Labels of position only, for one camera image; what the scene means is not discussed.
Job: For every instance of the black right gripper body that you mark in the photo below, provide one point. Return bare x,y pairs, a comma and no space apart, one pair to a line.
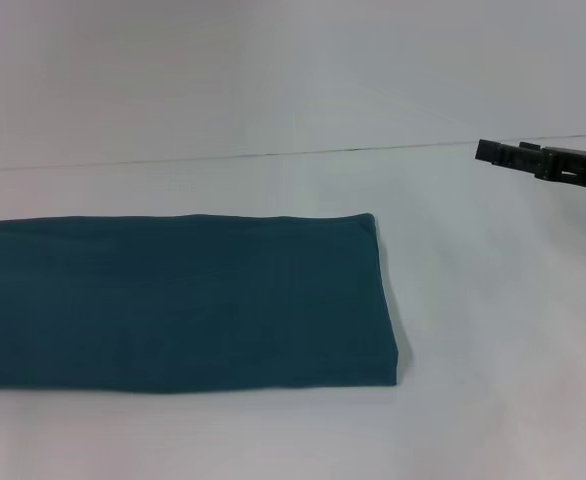
573,167

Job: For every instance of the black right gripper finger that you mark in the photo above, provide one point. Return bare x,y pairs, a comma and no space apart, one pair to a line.
508,156

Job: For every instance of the teal blue shirt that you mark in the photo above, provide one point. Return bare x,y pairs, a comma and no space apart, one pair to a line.
173,300

